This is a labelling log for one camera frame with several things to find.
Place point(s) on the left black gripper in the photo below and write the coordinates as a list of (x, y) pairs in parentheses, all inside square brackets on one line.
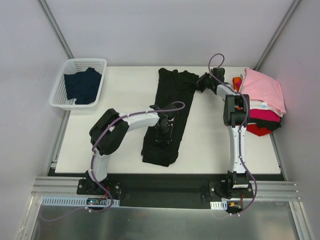
[(164, 129)]

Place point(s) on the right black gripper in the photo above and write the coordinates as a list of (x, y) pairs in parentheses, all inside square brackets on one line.
[(202, 83)]

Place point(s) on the pink t shirt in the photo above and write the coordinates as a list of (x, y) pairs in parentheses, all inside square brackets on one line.
[(264, 88)]

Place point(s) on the magenta t shirt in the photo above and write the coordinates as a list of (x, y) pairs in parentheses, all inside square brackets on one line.
[(266, 115)]

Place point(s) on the red t shirt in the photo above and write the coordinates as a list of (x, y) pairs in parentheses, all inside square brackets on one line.
[(258, 131)]

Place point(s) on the white plastic laundry basket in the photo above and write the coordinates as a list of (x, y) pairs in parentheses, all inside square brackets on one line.
[(58, 97)]

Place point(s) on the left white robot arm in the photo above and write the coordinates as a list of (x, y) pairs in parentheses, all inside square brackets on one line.
[(110, 130)]

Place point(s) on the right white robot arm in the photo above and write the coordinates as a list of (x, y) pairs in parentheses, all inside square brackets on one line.
[(235, 117)]

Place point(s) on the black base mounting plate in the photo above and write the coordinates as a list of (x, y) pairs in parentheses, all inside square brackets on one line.
[(181, 191)]

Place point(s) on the navy blue t shirt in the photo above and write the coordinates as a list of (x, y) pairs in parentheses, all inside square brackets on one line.
[(83, 86)]

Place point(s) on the right white cable duct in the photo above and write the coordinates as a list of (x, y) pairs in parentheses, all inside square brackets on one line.
[(218, 205)]

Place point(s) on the white cable duct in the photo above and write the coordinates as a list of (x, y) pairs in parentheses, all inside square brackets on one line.
[(78, 201), (218, 205)]

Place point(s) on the aluminium frame rail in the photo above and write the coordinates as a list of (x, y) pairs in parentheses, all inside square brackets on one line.
[(266, 190)]

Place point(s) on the left white cable duct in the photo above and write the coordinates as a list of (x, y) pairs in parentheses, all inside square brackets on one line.
[(78, 201)]

